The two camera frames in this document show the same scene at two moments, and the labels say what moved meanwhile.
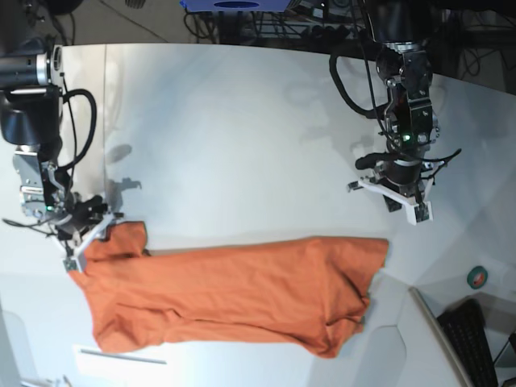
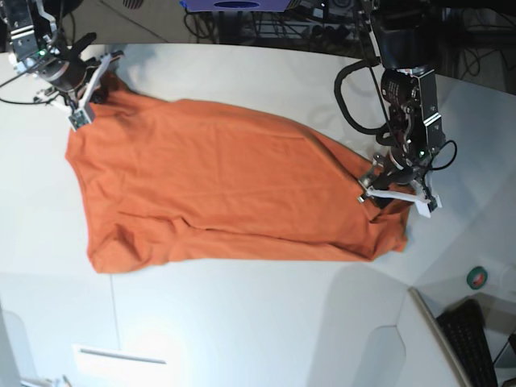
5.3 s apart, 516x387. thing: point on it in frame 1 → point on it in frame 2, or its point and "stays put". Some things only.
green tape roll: (477, 276) stays put
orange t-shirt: (303, 296) → (211, 179)
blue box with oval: (235, 6) stays put
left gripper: (83, 214) → (69, 76)
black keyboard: (463, 323) stays put
